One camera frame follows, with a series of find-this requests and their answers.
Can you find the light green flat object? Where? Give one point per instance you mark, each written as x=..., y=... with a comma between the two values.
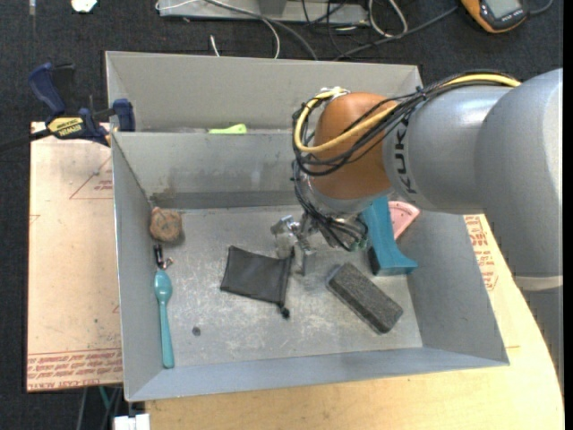
x=228, y=129

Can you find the dark green flat block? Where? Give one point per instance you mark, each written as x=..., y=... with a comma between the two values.
x=365, y=298

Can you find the small black clip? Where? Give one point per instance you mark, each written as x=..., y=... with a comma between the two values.
x=159, y=254

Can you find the teal plastic spoon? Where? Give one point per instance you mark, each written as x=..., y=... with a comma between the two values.
x=165, y=312

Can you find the pink flat triangular piece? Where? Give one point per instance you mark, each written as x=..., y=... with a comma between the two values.
x=403, y=220

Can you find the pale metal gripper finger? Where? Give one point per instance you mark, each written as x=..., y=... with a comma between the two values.
x=307, y=258
x=284, y=233

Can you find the grey metal bin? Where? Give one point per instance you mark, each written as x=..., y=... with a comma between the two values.
x=250, y=329

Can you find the brown cardboard board, red print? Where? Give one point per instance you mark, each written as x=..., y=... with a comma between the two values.
x=71, y=262

